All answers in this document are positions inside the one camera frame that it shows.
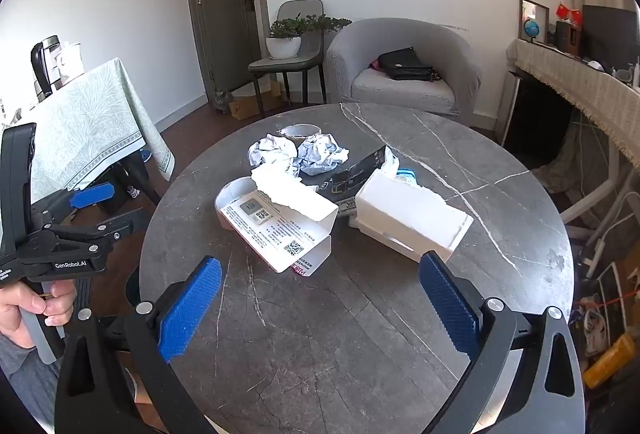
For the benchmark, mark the flat cardboard box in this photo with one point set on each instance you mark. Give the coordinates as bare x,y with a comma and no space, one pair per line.
247,106

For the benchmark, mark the grey dining chair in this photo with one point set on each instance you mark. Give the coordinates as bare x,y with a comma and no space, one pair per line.
300,8

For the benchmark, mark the white foam box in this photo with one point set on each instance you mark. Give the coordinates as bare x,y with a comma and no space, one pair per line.
410,219

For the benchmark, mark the small blue globe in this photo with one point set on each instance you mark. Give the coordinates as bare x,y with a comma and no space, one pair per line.
531,28

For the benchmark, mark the yellow box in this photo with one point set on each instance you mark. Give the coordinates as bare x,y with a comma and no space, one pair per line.
607,361

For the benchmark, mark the cardboard tape roll core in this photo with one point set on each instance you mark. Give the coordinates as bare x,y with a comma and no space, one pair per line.
287,130

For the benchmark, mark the grey-green door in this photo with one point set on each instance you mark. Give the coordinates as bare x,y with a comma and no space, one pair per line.
225,23

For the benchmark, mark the blue and white tissue packet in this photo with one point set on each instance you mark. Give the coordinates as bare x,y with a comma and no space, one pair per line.
406,176

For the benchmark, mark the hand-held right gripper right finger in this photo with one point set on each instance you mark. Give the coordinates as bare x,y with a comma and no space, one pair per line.
447,309

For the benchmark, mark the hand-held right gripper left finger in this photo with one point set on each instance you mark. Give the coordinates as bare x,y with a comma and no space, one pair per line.
190,309

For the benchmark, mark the grey cat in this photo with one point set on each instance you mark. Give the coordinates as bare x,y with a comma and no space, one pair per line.
222,101

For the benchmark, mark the black handbag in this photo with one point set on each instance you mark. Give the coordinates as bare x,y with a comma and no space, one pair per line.
402,63

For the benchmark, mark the grey armchair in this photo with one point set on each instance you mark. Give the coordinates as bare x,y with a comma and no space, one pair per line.
400,33

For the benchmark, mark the dark table leg striped sock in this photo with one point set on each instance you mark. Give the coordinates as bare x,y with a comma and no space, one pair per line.
145,184

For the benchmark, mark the black monitor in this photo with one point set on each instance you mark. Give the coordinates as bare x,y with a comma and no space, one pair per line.
610,33

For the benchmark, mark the pink cloth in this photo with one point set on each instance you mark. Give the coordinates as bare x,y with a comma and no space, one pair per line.
375,64

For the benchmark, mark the white desk frame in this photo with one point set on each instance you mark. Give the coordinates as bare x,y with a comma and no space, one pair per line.
607,179

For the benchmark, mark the side desk with fringed cloth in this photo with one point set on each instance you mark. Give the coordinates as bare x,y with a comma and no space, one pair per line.
575,78

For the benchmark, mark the round grey marble table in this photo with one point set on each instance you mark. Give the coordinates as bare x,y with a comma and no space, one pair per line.
350,339

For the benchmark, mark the potted plant in white pot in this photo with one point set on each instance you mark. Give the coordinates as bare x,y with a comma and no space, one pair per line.
283,46

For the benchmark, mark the wooden speaker box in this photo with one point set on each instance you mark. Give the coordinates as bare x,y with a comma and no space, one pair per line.
567,36

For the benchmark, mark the pale green patterned tablecloth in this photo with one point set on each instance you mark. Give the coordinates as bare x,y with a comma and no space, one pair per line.
85,123

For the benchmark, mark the person's left hand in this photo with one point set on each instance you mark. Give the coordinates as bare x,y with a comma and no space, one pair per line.
15,309

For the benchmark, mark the black and white packet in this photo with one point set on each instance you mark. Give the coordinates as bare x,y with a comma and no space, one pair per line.
350,179

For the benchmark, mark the person's left forearm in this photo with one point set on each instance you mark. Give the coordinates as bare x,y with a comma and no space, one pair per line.
20,374

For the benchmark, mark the white jug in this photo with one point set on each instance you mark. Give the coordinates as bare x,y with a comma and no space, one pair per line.
70,63

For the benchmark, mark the white paper ball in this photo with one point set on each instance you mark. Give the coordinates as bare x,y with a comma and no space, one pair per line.
320,153
272,151

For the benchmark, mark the small red flag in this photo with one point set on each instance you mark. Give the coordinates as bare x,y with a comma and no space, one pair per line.
576,16
563,11

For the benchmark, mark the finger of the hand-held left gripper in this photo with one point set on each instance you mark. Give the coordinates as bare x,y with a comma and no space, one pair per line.
92,196
100,230

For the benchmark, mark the white printed carton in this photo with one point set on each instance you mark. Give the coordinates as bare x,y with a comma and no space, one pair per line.
280,234

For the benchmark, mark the wooden picture frame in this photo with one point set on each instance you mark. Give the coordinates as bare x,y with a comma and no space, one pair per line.
542,11

